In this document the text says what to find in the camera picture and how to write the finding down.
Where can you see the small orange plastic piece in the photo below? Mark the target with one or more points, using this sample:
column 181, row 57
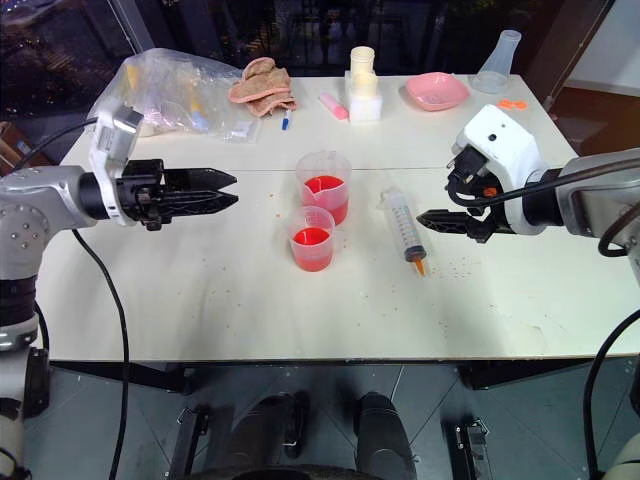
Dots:
column 512, row 105

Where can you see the small beaker red liquid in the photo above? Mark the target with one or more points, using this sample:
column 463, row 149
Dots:
column 311, row 245

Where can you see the clear syringe with orange tip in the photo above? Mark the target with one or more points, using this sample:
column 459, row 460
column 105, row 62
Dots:
column 406, row 225

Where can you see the dark rounded shape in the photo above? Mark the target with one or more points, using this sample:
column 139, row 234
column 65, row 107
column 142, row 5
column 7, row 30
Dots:
column 382, row 435

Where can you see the small clear packet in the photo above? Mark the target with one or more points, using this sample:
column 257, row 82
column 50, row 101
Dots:
column 241, row 131

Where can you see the pink marker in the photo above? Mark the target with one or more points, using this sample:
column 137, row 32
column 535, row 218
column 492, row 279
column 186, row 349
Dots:
column 334, row 106

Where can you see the pink shallow dish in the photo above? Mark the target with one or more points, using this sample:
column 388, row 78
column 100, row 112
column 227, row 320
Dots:
column 437, row 92

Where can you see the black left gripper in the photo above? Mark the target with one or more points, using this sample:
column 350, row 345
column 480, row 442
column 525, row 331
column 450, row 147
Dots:
column 142, row 192

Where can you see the brown cardboard box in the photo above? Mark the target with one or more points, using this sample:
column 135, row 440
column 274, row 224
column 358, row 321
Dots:
column 22, row 147

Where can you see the blue and white pen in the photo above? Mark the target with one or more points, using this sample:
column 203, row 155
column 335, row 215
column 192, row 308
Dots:
column 286, row 121

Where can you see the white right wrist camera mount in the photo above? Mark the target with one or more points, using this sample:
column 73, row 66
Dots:
column 505, row 137

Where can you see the clear conical flask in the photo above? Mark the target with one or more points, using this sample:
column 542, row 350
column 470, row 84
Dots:
column 497, row 65

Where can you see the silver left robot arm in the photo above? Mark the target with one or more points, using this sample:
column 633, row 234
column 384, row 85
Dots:
column 35, row 192

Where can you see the cream plastic bottle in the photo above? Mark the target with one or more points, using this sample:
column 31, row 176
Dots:
column 363, row 67

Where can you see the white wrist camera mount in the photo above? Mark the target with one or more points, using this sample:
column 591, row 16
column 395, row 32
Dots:
column 107, row 145
column 505, row 137

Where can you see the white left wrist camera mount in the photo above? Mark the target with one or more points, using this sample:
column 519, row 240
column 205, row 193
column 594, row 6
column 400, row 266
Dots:
column 107, row 145

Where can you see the pink crumpled towel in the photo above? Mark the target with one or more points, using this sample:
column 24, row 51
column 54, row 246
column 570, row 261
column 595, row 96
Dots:
column 262, row 87

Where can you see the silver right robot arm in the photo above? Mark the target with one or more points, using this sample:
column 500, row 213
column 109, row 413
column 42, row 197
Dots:
column 595, row 192

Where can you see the clear plastic bag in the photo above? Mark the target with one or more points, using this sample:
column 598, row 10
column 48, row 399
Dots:
column 170, row 90

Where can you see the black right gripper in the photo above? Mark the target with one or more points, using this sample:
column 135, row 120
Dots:
column 472, row 170

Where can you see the large beaker red liquid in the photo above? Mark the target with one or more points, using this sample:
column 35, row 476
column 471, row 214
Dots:
column 322, row 195

